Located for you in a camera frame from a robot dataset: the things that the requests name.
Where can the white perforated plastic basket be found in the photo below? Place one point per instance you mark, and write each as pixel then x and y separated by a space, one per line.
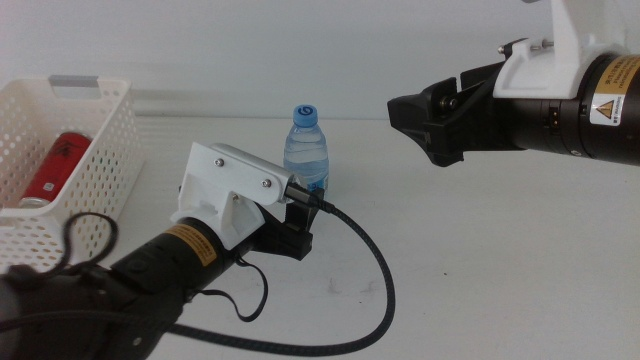
pixel 110 165

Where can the clear water bottle blue cap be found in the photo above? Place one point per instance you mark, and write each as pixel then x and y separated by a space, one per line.
pixel 305 150

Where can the red drink can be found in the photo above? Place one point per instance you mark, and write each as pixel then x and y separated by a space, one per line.
pixel 57 165

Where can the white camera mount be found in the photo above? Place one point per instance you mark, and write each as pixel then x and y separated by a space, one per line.
pixel 210 200
pixel 550 70

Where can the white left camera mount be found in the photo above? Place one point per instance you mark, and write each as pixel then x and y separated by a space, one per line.
pixel 210 200

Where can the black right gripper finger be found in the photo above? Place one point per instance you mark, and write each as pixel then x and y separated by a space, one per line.
pixel 410 112
pixel 445 90

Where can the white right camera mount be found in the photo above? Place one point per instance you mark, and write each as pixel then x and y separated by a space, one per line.
pixel 550 70

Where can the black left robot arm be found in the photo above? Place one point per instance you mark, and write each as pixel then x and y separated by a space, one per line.
pixel 150 260

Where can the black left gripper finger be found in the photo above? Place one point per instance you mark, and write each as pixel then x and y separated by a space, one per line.
pixel 305 222

